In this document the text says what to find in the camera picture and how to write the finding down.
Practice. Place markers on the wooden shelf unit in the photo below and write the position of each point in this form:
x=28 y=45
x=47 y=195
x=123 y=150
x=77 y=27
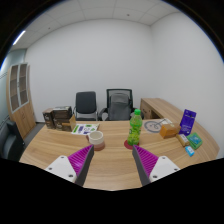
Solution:
x=21 y=115

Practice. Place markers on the tan and brown carton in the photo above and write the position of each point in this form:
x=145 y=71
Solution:
x=65 y=125

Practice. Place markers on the printed green purple paper sheet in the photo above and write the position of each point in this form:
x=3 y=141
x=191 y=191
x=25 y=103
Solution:
x=85 y=129

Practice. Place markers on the grey mesh office chair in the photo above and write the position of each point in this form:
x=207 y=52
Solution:
x=118 y=105

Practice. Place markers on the small blue box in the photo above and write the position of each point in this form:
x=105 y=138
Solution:
x=190 y=151

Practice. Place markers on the small tan box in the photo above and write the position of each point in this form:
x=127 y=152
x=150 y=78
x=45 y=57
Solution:
x=182 y=140

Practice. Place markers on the black leather sofa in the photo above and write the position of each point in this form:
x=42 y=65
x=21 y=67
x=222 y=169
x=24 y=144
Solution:
x=11 y=143

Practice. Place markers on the long ceiling light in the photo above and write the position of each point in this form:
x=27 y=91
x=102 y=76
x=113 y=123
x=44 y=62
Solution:
x=19 y=37

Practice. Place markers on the black office chair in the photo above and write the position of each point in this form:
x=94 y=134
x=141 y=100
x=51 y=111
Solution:
x=85 y=103

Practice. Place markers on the orange cardboard box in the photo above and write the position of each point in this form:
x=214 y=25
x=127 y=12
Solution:
x=170 y=130

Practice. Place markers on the small green box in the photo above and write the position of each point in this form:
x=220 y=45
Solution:
x=194 y=140

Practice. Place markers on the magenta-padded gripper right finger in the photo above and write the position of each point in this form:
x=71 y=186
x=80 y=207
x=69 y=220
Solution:
x=164 y=167

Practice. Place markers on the pink and white mug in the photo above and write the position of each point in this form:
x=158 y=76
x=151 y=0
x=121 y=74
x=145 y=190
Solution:
x=96 y=139

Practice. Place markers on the purple package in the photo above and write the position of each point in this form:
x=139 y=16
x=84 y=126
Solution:
x=187 y=121

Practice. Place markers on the small dark brown box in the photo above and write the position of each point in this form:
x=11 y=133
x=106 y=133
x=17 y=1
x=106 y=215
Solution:
x=48 y=118

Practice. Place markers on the wooden side desk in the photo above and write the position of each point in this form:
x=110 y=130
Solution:
x=156 y=106

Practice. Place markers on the green drink bottle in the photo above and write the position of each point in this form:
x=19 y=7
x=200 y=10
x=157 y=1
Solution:
x=135 y=128

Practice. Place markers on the dark brown carton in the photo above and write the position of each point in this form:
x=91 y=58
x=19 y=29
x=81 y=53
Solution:
x=62 y=112

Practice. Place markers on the flat round red coaster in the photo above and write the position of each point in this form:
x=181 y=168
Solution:
x=128 y=146

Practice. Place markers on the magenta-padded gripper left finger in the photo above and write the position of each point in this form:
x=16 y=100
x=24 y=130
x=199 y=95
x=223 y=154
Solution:
x=60 y=167

